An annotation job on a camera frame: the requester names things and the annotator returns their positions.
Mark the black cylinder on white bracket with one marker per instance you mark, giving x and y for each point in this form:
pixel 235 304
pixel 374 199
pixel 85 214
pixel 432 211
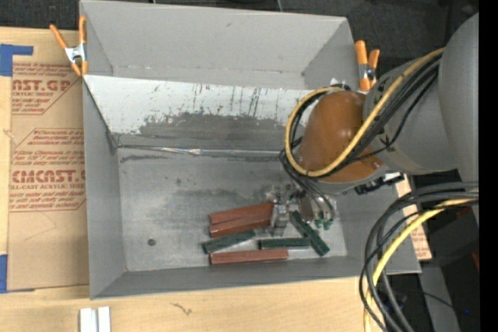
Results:
pixel 376 184

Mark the red-brown flat block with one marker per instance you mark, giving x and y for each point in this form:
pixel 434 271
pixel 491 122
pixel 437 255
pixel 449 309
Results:
pixel 241 213
pixel 239 228
pixel 249 256

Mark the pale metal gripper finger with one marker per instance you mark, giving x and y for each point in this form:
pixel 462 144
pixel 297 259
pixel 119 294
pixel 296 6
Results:
pixel 281 218
pixel 278 199

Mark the grey metal bin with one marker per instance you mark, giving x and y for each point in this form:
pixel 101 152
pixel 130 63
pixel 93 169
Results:
pixel 186 182

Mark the dark green flat block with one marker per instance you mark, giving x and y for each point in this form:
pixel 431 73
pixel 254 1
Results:
pixel 227 241
pixel 312 235
pixel 284 243

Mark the brown cardboard board red print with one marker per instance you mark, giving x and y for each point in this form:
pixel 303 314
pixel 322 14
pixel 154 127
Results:
pixel 46 151

